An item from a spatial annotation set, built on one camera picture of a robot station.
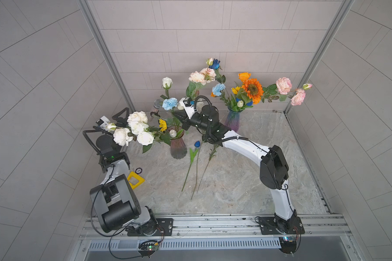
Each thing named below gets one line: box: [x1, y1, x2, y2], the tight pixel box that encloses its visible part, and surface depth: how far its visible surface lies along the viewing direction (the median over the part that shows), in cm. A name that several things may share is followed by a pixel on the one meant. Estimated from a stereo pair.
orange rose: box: [238, 72, 252, 83], surface depth 89 cm
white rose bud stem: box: [160, 76, 174, 99], surface depth 80 cm
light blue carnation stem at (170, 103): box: [162, 97, 179, 122], surface depth 70 cm
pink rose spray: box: [185, 67, 217, 101], surface depth 71 cm
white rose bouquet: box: [106, 110, 164, 154], surface depth 57 cm
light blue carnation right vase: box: [211, 83, 226, 97], surface depth 84 cm
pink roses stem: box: [261, 77, 314, 107], surface depth 71 cm
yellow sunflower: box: [230, 85, 241, 95], surface depth 91 cm
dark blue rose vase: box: [208, 58, 226, 84], surface depth 80 cm
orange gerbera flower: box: [241, 78, 265, 105], surface depth 74 cm
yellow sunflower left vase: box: [158, 118, 168, 133], surface depth 77 cm
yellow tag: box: [127, 171, 146, 190], surface depth 86 cm
